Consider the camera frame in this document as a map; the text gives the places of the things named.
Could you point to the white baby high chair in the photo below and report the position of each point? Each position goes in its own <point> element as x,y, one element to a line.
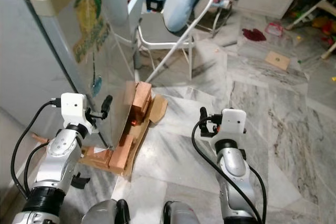
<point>310,13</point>

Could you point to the grey robot right leg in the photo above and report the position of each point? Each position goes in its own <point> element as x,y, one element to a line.
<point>184,214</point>

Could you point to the grey fridge door with sticker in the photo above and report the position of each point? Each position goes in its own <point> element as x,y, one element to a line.
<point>100,56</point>

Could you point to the dark red cloth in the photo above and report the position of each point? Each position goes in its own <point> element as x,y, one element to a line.
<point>254,34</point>

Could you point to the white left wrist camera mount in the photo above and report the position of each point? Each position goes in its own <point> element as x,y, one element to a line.
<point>74,108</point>

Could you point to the pink plastic item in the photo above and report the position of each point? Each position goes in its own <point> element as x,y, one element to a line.
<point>274,29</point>

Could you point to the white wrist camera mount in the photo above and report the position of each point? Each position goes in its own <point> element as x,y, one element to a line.
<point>233,123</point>
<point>74,108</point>

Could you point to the brown wood strip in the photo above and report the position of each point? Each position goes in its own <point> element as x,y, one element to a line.
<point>39,139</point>

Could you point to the white folding chair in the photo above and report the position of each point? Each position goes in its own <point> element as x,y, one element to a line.
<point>155,30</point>

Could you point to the yellow orange toy pile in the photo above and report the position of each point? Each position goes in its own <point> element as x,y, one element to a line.
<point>324,24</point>

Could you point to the brown cardboard sheet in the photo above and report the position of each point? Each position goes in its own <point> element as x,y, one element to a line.
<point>159,109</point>

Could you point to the grey robot leg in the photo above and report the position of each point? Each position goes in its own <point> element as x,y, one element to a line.
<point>184,214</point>
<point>105,213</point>

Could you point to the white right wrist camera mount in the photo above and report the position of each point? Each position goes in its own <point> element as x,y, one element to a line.
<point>233,123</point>

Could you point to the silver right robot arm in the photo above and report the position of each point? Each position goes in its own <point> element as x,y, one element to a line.
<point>233,166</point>

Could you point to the grey robot left leg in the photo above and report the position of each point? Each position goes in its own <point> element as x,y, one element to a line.
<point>105,213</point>

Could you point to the small black plastic object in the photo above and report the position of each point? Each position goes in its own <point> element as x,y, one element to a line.
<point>81,181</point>

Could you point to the small cardboard square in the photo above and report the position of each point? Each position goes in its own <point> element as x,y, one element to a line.
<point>277,60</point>

